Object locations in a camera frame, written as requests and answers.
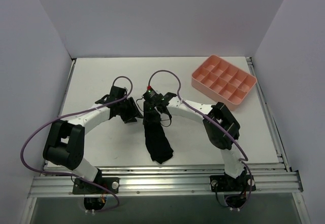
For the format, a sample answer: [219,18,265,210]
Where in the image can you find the thin black wire loop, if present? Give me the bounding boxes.
[135,97,173,127]

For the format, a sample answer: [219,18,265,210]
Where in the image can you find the aluminium mounting rail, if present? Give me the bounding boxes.
[28,163,303,198]

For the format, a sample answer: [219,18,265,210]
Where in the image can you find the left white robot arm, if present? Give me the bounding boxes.
[43,86,143,193]

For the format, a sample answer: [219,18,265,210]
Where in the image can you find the black underwear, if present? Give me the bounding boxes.
[143,117,174,164]

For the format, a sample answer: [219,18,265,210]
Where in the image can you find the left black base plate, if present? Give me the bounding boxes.
[72,177,120,195]

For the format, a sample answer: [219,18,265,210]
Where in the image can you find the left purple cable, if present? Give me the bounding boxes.
[19,76,135,213]

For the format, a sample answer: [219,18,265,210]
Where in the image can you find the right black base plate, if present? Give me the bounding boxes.
[209,174,250,193]

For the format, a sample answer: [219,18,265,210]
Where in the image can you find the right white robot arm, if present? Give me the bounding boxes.
[143,88,247,190]

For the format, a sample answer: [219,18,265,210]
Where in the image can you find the pink compartment tray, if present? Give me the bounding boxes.
[191,55,257,111]

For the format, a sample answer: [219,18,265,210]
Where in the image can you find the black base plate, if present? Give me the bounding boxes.
[209,174,250,193]
[72,177,120,195]

